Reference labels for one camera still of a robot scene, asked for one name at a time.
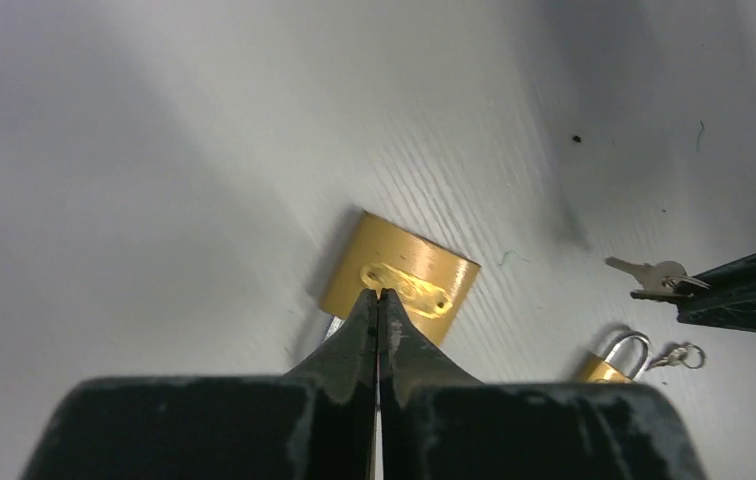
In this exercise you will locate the large brass padlock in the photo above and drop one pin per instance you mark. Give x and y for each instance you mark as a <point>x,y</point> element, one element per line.
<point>431,281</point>

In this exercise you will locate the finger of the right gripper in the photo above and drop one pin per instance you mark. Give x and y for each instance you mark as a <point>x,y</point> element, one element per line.
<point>728,303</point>

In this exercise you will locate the small silver key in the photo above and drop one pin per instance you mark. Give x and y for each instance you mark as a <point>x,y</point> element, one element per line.
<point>685,354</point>

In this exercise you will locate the silver keys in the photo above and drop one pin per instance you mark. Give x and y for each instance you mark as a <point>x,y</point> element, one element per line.
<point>658,282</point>

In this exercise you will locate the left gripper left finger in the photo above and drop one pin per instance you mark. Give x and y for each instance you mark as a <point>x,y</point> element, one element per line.
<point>315,421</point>

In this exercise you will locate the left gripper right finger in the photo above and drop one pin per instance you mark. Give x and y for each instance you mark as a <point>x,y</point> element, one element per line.
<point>440,422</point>

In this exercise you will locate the small brass padlock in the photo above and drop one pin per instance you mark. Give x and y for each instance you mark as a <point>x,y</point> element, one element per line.
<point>603,368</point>

